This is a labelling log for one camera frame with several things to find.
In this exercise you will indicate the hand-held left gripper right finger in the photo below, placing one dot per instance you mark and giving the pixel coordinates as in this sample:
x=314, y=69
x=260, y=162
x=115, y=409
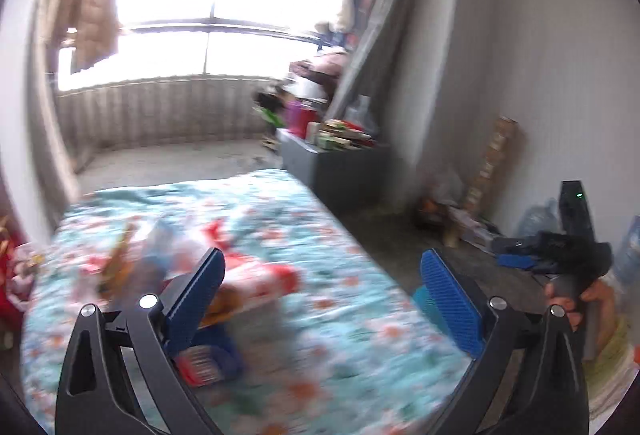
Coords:
x=450, y=300

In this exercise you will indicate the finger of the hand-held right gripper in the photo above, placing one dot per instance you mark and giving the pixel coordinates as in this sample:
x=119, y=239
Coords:
x=515, y=261
x=515, y=244

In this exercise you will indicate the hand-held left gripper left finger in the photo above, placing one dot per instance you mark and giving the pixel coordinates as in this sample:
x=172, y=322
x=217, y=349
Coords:
x=200, y=285

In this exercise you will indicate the blue plastic mesh basket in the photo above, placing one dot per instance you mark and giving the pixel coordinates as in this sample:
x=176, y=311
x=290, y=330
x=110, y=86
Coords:
x=430, y=305

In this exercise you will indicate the clear plastic wrapper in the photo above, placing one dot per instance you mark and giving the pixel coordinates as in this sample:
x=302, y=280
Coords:
x=175, y=250

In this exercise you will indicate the red and white snack packet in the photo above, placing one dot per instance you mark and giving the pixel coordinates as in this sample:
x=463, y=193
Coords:
x=265, y=285

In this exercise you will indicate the blue packet with barcode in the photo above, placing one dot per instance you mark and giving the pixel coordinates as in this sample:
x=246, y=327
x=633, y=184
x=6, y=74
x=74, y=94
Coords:
x=210, y=360

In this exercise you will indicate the yellow brown wrapper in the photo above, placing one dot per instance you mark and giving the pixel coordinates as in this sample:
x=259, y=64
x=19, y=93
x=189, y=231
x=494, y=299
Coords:
x=117, y=265

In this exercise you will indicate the person's right hand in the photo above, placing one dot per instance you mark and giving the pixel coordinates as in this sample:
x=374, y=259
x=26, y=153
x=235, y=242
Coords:
x=560, y=302

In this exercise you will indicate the empty clear water jug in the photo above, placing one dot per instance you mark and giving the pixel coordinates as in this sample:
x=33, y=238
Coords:
x=540, y=220

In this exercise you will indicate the flat floral package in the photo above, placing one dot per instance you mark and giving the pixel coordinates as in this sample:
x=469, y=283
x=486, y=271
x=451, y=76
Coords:
x=475, y=227

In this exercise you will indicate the blue water jug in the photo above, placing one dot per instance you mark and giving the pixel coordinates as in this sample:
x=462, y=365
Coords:
x=629, y=255

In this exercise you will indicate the patterned paper roll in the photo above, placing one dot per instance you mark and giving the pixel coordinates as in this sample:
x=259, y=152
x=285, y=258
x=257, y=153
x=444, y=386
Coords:
x=492, y=165

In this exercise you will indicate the floral blanket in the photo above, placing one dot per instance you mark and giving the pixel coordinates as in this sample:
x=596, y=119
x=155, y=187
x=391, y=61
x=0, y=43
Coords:
x=325, y=265

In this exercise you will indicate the grey cabinet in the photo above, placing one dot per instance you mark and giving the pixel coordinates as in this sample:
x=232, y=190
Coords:
x=335, y=175

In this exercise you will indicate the red toy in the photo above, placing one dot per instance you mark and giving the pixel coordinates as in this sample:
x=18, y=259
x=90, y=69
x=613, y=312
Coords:
x=15, y=275

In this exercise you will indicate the magenta bottle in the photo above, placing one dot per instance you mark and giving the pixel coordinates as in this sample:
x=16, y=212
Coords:
x=293, y=117

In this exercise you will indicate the green box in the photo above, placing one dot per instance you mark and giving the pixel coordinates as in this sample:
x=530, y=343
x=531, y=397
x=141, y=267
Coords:
x=329, y=142

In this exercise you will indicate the red bottle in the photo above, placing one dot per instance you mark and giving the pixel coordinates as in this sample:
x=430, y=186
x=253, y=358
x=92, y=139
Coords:
x=308, y=120

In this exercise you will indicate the clear plastic bag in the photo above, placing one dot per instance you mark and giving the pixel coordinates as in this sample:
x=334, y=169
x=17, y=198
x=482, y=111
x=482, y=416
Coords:
x=361, y=110

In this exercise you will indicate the pile of household clutter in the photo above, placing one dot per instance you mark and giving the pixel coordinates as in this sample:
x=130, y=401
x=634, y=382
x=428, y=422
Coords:
x=320, y=75

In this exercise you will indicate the grey curtain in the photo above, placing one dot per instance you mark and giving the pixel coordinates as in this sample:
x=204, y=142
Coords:
x=380, y=25

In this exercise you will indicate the hanging white garment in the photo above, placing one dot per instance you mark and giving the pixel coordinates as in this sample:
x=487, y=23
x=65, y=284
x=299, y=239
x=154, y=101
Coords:
x=350, y=5

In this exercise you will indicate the hanging brown jacket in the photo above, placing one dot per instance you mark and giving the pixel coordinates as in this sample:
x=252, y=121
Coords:
x=92, y=10

